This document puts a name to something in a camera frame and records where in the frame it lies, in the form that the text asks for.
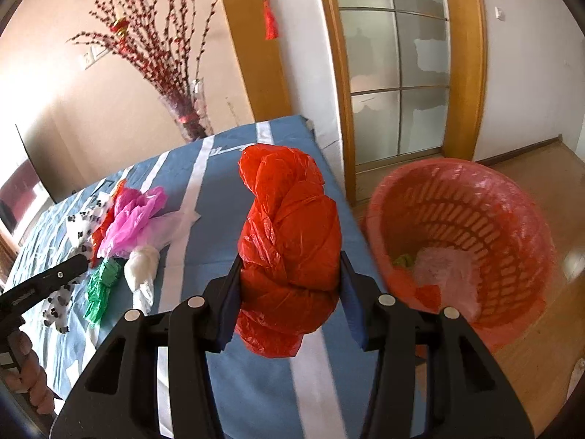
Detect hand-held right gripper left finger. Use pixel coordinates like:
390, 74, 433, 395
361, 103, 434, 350
50, 254, 245, 439

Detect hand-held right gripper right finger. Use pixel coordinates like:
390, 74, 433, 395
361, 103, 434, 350
339, 252, 535, 439

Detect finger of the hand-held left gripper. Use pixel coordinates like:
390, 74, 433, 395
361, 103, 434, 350
41, 255, 89, 296

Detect small red plastic bag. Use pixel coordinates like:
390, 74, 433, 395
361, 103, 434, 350
411, 284, 442, 312

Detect large red plastic bag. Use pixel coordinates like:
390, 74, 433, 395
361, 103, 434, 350
235, 143, 343, 360

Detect red basket liner bag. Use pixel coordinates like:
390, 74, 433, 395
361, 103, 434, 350
361, 158, 556, 353

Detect grey plastic waste basket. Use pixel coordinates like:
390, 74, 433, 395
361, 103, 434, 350
361, 158, 556, 353

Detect person's left hand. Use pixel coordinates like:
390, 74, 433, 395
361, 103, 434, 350
0, 331, 53, 414

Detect green plastic bag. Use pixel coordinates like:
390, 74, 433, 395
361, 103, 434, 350
83, 258, 123, 325

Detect black spotted white plastic bag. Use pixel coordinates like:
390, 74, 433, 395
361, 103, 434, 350
41, 192, 115, 334

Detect white knotted plastic bag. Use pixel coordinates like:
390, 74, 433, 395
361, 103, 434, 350
124, 246, 161, 316

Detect pink plastic bag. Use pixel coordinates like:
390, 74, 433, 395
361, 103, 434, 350
98, 187, 202, 259

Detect television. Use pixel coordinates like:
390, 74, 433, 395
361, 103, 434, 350
0, 123, 58, 239

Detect blue striped tablecloth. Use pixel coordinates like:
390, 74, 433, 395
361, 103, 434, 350
0, 114, 430, 439

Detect glass vase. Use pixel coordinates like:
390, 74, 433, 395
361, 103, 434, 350
160, 78, 215, 142

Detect red berry branches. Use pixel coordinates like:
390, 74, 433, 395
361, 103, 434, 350
68, 0, 238, 120

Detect wood framed glass door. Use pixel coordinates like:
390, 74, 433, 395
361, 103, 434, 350
313, 0, 489, 179

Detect red knot ornament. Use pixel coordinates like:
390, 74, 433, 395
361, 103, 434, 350
235, 0, 280, 41

